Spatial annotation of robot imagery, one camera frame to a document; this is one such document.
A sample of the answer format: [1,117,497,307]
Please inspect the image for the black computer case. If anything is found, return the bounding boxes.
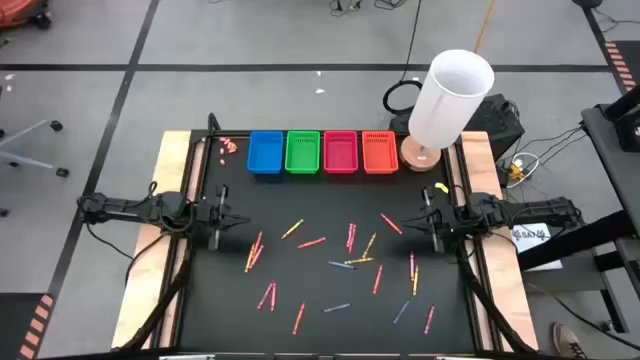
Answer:
[388,93,527,162]

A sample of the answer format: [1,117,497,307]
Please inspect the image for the white shade wooden base lamp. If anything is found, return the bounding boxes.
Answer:
[398,48,496,173]

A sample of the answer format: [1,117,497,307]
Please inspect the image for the red plastic basket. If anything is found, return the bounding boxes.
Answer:
[322,130,360,176]

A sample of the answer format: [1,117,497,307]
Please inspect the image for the person's shoe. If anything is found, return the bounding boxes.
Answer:
[551,321,590,360]

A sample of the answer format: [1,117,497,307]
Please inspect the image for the orange cable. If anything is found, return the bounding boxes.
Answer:
[472,0,497,55]

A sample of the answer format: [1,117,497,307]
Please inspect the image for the black side cart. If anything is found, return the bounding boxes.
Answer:
[516,88,640,335]

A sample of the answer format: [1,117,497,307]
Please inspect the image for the grey office chair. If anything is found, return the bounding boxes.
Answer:
[0,117,71,180]

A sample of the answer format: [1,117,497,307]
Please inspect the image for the white paper sheet with logo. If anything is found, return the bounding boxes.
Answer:
[509,222,565,272]

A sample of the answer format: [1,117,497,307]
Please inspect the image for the orange plastic basket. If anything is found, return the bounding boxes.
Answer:
[360,130,400,176]

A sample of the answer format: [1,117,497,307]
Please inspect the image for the white cable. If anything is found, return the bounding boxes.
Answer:
[504,151,542,190]

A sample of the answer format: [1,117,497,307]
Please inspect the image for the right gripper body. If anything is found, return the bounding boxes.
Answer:
[422,185,470,255]

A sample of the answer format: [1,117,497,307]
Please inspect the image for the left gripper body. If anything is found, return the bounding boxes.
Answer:
[193,183,231,252]

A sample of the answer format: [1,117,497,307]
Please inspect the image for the coiled black cable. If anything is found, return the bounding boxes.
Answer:
[382,78,425,117]

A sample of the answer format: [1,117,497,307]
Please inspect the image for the blue plastic basket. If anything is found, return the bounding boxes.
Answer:
[246,130,285,176]

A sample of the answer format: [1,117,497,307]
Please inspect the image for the orange shop vacuum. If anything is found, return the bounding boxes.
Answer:
[0,0,54,30]

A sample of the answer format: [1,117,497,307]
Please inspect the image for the green plastic basket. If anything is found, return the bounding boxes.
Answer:
[284,130,322,176]

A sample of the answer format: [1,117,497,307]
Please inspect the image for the yellow cable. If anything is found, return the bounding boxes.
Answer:
[506,160,529,185]

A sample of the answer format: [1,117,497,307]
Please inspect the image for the long black floor cable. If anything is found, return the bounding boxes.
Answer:
[397,0,424,86]

